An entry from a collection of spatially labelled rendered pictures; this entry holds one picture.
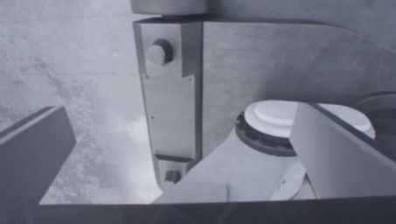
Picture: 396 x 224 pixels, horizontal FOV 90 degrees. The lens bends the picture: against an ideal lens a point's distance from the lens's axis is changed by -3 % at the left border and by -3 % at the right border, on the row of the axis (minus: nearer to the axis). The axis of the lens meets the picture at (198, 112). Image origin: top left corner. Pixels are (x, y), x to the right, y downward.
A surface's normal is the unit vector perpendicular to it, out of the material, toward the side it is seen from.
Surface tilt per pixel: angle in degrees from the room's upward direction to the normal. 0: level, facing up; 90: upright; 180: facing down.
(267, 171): 90
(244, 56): 0
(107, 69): 0
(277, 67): 0
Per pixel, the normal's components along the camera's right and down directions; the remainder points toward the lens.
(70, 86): -0.18, 0.48
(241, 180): 0.00, -0.87
